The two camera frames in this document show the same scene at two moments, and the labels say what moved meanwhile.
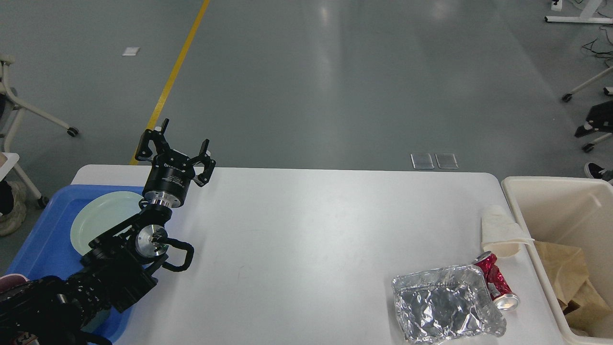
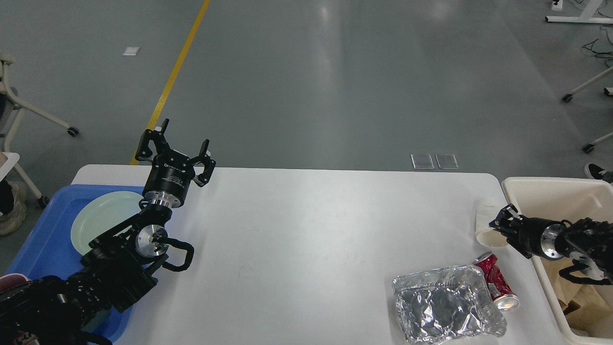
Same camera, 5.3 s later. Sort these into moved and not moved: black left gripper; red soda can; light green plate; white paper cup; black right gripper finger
Moved: white paper cup; black right gripper finger
Not moved: light green plate; red soda can; black left gripper
